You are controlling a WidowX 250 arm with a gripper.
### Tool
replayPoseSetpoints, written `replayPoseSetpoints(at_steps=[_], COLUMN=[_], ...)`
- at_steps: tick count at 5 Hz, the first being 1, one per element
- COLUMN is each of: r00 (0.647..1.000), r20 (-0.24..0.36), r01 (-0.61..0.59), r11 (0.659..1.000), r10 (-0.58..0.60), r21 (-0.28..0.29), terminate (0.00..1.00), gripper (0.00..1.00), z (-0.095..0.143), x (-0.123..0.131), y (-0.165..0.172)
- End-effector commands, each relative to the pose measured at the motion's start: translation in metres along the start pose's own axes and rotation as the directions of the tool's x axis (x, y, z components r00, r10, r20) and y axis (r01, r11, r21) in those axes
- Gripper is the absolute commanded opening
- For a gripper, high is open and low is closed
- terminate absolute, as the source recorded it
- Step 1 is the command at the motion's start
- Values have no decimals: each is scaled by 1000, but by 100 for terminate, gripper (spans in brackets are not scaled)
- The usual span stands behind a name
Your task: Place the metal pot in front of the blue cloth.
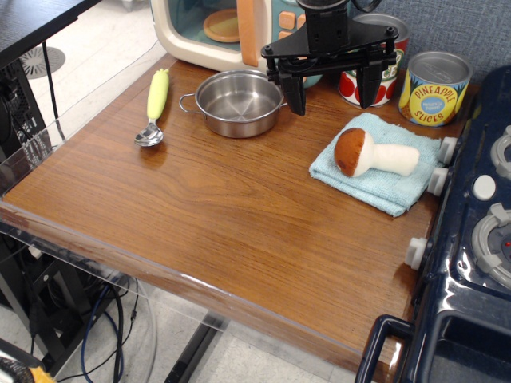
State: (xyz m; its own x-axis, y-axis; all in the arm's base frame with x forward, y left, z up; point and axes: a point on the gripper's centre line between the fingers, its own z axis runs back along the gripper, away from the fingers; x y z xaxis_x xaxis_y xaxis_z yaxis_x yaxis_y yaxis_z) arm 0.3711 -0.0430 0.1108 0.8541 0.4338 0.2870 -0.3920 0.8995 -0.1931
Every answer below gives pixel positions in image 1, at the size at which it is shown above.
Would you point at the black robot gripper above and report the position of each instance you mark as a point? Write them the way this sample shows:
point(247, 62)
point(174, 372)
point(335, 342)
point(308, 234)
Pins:
point(330, 41)

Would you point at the black table leg base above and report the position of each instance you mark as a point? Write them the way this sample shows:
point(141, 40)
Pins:
point(193, 352)

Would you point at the spoon with yellow-green handle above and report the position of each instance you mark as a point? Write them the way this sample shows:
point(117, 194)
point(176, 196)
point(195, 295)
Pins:
point(151, 135)

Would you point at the silver two-handled metal bowl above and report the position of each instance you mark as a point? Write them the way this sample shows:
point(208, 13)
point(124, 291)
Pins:
point(237, 104)

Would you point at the plush brown-capped mushroom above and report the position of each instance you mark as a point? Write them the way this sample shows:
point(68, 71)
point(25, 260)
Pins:
point(355, 152)

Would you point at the light blue folded cloth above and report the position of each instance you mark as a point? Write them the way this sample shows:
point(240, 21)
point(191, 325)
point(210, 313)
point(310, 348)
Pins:
point(386, 191)

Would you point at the clear acrylic table guard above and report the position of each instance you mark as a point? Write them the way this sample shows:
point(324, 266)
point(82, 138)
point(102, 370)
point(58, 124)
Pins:
point(237, 226)

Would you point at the orange toy plate in microwave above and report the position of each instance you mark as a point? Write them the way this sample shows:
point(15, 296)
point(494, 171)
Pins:
point(222, 26)

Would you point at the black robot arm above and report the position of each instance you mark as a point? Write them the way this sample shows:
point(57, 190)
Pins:
point(323, 3)

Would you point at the dark blue toy stove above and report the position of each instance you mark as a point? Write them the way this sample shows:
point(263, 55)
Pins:
point(460, 328)

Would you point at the black desk at left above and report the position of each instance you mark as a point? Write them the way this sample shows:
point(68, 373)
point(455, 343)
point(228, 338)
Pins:
point(24, 26)

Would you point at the pineapple slices can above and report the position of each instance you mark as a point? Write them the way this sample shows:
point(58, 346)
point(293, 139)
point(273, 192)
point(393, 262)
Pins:
point(434, 88)

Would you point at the toy microwave cream and teal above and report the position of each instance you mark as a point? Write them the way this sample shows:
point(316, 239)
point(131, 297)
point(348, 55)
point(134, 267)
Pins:
point(179, 28)

